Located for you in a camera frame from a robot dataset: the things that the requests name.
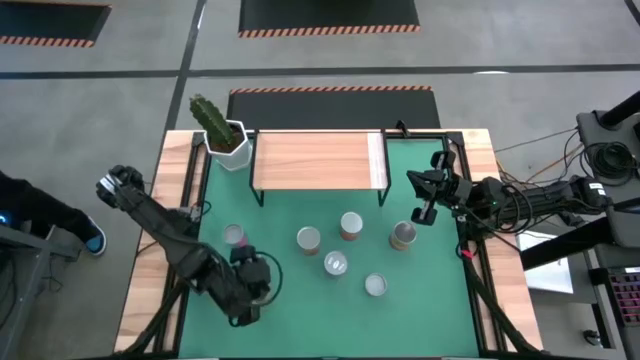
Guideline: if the yellow red-dotted can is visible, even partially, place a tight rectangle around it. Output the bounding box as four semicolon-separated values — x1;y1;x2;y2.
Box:
363;272;389;298

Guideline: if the grey equipment cart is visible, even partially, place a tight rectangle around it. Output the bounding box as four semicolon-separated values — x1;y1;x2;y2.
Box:
574;89;640;251

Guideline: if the black aluminium table frame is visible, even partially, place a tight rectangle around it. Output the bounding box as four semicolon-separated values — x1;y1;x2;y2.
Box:
113;128;545;360

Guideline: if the black striped-edge floor mat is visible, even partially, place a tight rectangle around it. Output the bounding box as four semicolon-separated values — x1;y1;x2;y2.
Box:
226;84;442;131
0;2;113;49
237;0;422;40

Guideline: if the backlit keyboard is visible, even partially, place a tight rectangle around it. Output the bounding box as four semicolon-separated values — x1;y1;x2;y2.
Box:
606;267;640;329

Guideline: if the person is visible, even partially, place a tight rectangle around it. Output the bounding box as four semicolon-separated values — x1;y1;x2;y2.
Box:
0;169;108;257

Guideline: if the blue peas can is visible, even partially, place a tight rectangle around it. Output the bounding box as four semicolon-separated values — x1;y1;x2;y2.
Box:
323;250;349;277

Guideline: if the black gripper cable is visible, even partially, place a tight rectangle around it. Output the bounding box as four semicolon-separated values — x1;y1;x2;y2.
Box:
255;249;284;307

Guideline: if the green table mat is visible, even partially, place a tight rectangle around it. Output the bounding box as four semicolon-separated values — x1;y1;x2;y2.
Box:
177;137;482;359

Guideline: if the grey desk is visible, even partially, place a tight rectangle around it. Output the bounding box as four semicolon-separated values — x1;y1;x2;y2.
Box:
0;223;84;351

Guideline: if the orange pineapple can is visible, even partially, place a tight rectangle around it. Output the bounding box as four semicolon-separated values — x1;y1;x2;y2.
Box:
339;211;365;242

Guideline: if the black diagonal bar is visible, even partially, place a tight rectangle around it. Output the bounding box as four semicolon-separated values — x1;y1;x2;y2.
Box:
519;214;619;271

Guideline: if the orange corn can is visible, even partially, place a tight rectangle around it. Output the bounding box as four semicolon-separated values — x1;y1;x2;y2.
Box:
296;226;322;257

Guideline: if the green cactus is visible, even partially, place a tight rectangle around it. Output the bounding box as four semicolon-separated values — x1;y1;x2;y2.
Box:
188;93;235;149

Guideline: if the white paper sheet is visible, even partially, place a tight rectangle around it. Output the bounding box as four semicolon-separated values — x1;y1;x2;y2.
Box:
514;230;575;295

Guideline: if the orange yellow food can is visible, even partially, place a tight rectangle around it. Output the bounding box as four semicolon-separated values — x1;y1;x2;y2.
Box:
388;220;418;252

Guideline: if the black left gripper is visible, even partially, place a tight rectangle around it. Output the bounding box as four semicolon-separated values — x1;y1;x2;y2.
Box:
227;243;275;328

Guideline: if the small black caster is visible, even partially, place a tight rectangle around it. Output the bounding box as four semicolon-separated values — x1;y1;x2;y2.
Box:
581;328;605;348

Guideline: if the black cable coil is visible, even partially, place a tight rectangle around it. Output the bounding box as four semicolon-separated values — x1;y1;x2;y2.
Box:
582;141;640;182

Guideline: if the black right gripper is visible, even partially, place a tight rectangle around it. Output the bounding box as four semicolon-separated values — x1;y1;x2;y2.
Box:
406;149;474;227

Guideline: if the pink chicken soup can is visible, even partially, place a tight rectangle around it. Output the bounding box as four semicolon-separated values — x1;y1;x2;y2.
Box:
222;223;250;250

